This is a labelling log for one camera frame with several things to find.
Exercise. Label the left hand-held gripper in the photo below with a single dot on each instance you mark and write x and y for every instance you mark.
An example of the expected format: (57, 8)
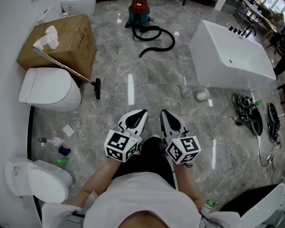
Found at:
(123, 144)

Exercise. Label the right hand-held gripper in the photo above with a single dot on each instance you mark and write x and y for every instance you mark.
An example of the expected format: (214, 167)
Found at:
(185, 148)

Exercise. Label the person's right forearm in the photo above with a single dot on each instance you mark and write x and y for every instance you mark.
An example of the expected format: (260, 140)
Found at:
(187, 184)

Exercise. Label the person's left forearm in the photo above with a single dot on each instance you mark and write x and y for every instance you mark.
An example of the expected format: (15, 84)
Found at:
(99, 179)

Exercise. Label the metal vacuum wand floor brush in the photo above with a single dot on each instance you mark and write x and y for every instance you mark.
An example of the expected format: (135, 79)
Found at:
(66, 66)

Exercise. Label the red and teal vacuum canister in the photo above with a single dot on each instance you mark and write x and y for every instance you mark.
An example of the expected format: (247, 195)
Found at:
(139, 11)

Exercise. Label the person's right white shoe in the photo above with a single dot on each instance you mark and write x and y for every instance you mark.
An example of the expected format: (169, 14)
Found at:
(155, 136)

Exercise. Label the person's black trousers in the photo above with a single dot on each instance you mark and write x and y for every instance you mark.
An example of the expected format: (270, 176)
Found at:
(152, 158)

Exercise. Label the white oval rounded object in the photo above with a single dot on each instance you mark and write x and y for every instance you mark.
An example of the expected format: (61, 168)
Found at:
(202, 95)

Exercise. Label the white paper sheet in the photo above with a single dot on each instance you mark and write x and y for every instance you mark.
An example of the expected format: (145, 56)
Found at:
(68, 130)

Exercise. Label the dark blue cloth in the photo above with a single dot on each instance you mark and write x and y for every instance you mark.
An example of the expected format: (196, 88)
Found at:
(64, 150)

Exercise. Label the person's white shirt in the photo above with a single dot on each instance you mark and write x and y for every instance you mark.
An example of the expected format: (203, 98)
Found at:
(142, 198)

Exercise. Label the white toilet brush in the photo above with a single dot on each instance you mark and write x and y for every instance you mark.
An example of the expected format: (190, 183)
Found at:
(57, 141)

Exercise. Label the green plastic bottle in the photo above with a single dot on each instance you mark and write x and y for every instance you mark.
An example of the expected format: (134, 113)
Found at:
(62, 161)

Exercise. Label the black toilet seat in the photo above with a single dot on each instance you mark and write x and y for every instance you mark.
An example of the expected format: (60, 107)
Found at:
(259, 125)

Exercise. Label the green packet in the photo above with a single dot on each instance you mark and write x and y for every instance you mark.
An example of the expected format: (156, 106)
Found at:
(211, 203)

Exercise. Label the white freestanding bathtub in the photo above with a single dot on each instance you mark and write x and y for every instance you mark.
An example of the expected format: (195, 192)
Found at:
(228, 56)

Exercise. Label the small green bottle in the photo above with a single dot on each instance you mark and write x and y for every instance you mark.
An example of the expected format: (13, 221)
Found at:
(258, 102)

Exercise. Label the white oval closed toilet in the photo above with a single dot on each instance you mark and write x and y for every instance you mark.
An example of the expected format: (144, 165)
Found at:
(50, 89)

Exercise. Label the large brown cardboard box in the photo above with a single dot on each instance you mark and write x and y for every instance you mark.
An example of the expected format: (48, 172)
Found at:
(69, 44)

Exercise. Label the white power strip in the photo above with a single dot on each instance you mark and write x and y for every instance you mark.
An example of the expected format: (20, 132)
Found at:
(268, 159)

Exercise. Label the black curved floor trim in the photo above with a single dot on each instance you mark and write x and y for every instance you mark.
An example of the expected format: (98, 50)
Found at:
(29, 132)

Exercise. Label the white toilet with tank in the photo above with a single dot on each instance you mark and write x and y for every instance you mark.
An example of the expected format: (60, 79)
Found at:
(45, 182)

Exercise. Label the white toilet lid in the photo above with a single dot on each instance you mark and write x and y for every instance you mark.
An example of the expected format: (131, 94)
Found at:
(263, 210)

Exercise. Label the white smart toilet black panel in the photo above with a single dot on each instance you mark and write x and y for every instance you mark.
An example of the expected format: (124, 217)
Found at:
(80, 2)

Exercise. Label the long work table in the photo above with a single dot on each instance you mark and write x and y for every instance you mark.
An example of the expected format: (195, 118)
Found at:
(254, 11)

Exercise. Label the white pedestal basin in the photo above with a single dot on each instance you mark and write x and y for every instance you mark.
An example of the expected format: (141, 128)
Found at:
(50, 14)

